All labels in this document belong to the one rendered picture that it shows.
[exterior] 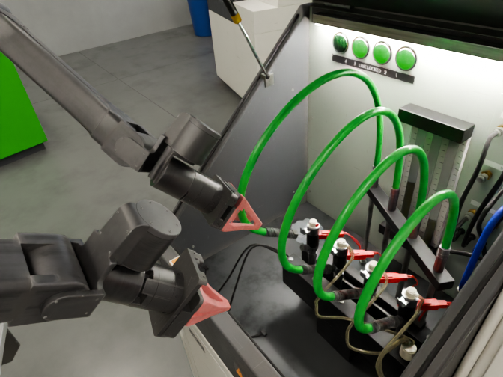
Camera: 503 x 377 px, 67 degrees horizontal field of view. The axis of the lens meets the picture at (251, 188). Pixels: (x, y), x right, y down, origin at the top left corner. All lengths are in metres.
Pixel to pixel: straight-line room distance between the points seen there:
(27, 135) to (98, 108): 3.27
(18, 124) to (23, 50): 3.12
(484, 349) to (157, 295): 0.49
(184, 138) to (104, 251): 0.23
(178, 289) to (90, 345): 1.68
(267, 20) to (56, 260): 3.19
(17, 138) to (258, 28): 2.28
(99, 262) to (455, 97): 0.70
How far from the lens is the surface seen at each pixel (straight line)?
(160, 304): 0.49
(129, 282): 0.46
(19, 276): 0.39
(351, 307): 0.84
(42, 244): 0.43
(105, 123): 0.64
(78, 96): 0.68
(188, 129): 0.59
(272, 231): 0.74
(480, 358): 0.72
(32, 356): 2.26
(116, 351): 2.08
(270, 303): 1.03
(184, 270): 0.51
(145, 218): 0.41
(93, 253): 0.44
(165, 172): 0.58
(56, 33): 7.05
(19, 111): 3.84
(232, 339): 0.84
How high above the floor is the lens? 1.65
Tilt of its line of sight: 36 degrees down
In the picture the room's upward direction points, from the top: 5 degrees counter-clockwise
